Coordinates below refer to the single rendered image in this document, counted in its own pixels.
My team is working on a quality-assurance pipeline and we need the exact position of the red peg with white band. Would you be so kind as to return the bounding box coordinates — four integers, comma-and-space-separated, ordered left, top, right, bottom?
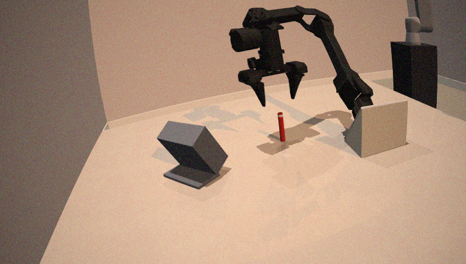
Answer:
278, 112, 285, 142

